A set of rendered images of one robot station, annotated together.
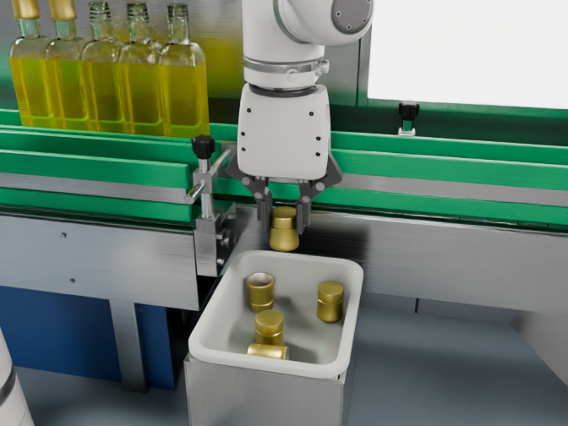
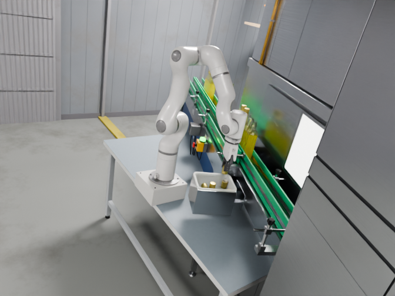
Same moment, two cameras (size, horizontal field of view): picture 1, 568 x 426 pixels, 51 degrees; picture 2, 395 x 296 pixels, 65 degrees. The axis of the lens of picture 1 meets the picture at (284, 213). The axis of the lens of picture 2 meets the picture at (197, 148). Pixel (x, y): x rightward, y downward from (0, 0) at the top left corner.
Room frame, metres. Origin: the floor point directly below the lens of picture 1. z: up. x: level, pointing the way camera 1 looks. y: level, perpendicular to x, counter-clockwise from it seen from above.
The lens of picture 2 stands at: (-0.21, -1.27, 1.88)
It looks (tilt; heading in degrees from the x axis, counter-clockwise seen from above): 25 degrees down; 63
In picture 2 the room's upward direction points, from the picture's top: 12 degrees clockwise
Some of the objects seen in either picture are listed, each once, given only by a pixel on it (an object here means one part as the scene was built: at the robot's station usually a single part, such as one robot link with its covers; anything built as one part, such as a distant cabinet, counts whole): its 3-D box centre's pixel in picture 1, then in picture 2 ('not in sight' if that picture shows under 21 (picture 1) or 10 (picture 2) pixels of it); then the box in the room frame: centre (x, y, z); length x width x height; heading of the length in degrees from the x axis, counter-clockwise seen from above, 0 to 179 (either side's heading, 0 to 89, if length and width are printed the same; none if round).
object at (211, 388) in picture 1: (287, 346); (216, 194); (0.61, 0.00, 0.92); 0.27 x 0.17 x 0.15; 168
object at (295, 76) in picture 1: (286, 69); (233, 138); (0.62, 0.00, 1.27); 0.09 x 0.08 x 0.03; 79
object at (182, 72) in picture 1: (185, 115); (248, 145); (0.84, 0.14, 1.16); 0.06 x 0.06 x 0.21; 79
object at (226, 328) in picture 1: (283, 330); (213, 187); (0.58, 0.00, 0.97); 0.22 x 0.17 x 0.09; 168
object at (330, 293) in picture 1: (330, 301); not in sight; (0.65, -0.06, 0.96); 0.04 x 0.04 x 0.04
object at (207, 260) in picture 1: (218, 237); (229, 170); (0.72, 0.09, 1.02); 0.09 x 0.04 x 0.07; 168
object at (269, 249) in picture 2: not in sight; (268, 241); (0.57, -0.53, 1.07); 0.17 x 0.05 x 0.23; 168
